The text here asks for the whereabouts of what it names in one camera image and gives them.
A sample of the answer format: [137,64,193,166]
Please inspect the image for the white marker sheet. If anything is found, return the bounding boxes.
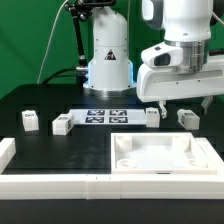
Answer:
[70,109,146,125]

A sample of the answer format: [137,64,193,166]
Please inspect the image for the black cable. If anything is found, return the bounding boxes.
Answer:
[41,67,88,85]

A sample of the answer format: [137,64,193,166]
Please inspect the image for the white cable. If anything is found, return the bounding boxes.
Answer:
[36,0,69,85]

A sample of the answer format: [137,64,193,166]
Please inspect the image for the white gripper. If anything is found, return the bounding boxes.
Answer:
[136,62,224,119]

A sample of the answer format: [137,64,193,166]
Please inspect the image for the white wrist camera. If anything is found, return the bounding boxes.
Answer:
[141,42,183,68]

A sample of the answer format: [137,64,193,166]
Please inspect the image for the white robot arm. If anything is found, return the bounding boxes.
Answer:
[84,0,224,104]

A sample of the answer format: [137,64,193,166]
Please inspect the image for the white square tabletop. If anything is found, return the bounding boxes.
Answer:
[111,133,217,175]

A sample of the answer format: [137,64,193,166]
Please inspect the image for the white U-shaped fence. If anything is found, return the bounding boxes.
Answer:
[0,138,224,200]

